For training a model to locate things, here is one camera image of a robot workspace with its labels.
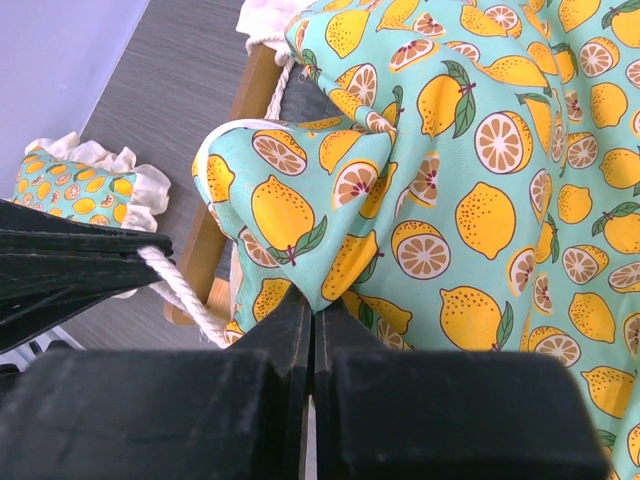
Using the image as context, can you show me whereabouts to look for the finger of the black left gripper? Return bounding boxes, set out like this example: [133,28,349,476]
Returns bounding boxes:
[1,200,173,256]
[1,254,160,352]

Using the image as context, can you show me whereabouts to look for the lemon print pet mattress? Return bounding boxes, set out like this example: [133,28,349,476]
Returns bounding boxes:
[181,1,639,479]

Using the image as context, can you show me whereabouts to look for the small lemon print pillow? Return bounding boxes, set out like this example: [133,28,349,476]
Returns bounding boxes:
[8,132,171,233]

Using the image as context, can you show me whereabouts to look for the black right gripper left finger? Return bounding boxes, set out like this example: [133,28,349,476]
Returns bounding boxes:
[1,290,312,479]

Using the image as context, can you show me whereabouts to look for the wooden pet bed frame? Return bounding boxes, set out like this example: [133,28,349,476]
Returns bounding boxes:
[178,43,283,325]

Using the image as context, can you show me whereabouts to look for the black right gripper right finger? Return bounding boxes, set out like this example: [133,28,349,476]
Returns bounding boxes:
[313,303,609,479]

